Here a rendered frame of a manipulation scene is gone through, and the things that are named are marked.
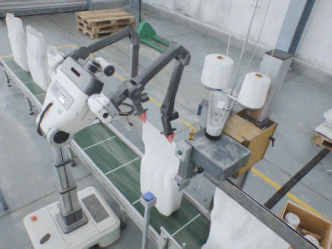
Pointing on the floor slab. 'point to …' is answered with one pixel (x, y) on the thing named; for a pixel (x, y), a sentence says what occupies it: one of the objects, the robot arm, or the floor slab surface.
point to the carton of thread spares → (310, 223)
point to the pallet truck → (146, 30)
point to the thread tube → (310, 234)
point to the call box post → (146, 227)
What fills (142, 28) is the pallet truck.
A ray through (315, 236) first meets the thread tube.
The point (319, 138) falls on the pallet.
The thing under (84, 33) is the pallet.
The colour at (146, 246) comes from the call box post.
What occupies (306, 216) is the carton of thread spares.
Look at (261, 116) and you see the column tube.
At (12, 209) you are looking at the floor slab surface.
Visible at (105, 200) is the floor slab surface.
